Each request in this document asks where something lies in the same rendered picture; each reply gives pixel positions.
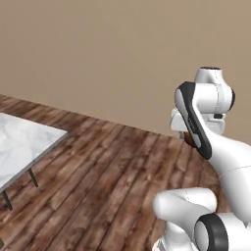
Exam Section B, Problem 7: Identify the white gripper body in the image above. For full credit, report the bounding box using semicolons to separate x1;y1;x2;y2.
170;108;226;135

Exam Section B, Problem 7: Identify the brown sausage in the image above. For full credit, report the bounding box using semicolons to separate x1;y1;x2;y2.
183;131;198;147

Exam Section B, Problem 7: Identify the white marble dining table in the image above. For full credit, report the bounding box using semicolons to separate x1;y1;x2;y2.
0;112;70;212

